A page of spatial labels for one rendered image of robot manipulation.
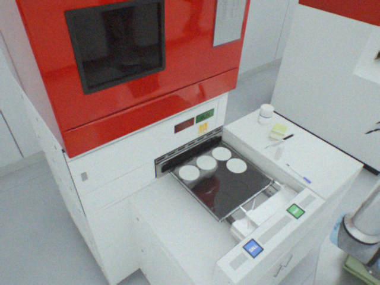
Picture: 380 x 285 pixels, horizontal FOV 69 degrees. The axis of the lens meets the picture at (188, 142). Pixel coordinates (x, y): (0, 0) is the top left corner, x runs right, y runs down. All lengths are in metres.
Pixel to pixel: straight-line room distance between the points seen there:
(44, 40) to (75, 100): 0.19
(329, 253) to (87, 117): 1.08
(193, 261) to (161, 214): 0.26
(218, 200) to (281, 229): 0.29
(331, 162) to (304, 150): 0.13
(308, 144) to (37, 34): 1.28
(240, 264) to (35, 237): 1.70
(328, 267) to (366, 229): 0.34
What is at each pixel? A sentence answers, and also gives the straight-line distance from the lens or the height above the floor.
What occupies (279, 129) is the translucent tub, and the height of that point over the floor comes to 1.03.
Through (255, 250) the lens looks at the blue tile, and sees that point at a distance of 1.09.
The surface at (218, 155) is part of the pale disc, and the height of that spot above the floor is 0.90.
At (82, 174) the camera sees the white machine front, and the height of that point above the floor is 1.09.
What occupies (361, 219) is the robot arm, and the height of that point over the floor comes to 1.18.
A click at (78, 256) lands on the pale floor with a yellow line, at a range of 2.23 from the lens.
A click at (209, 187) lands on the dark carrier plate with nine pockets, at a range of 1.31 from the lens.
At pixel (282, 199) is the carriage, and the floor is 0.88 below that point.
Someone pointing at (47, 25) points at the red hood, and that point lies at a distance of 0.81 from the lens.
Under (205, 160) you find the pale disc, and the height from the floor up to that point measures 0.90.
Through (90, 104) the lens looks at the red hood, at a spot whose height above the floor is 1.40.
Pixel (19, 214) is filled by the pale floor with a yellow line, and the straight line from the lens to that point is 2.60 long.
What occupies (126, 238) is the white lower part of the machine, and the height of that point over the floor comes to 0.49.
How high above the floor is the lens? 1.90
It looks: 41 degrees down
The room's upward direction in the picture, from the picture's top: 3 degrees clockwise
